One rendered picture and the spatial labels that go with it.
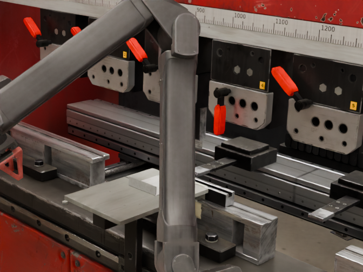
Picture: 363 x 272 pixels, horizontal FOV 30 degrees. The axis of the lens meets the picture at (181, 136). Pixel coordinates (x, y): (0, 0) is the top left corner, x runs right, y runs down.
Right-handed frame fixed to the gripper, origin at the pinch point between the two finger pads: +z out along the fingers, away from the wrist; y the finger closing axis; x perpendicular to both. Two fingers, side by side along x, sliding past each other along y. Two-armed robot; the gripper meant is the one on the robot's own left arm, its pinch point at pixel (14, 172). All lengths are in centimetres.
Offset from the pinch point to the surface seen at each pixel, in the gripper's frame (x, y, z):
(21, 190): -2.1, 18.7, 15.4
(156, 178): -23.3, -20.8, 11.2
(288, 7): -50, -50, -22
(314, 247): -122, 76, 173
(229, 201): -31, -36, 18
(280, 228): -122, 103, 174
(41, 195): -4.7, 11.4, 16.0
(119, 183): -15.7, -18.6, 7.6
